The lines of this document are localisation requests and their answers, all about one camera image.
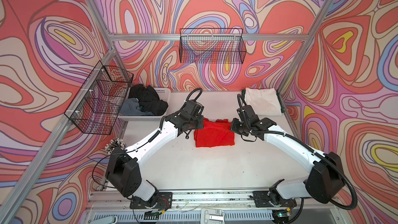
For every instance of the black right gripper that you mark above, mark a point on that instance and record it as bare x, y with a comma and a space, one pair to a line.
233, 127

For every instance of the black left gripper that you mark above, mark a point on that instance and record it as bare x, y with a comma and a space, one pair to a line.
200, 118

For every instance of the red t-shirt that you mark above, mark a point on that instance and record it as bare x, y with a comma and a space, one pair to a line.
214, 134

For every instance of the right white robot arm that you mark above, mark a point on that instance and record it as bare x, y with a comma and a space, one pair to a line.
326, 181

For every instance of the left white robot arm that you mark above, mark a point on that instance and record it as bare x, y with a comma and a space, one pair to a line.
124, 166

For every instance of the folded white t-shirt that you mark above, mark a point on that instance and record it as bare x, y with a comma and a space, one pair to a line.
264, 102

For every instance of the white plastic laundry basket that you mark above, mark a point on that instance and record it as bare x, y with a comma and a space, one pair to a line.
164, 94

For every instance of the black garment in basket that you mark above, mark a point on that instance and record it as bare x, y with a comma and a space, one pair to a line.
148, 99

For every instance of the grey garment in basket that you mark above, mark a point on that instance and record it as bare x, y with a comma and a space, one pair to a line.
131, 107

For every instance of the cup of pens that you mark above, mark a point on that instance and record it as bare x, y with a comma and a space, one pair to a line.
115, 143

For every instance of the black wire basket back wall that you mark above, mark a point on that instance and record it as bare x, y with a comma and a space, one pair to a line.
212, 46

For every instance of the black wire basket wall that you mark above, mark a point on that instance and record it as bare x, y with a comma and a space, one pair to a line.
99, 100
212, 46

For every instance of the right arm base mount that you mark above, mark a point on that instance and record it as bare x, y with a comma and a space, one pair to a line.
271, 199

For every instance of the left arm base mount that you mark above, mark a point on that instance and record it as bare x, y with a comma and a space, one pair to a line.
155, 199

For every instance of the black wire basket left wall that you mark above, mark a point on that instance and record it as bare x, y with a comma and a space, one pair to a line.
99, 100

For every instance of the aluminium rail at front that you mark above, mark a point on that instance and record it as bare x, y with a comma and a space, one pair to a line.
209, 206

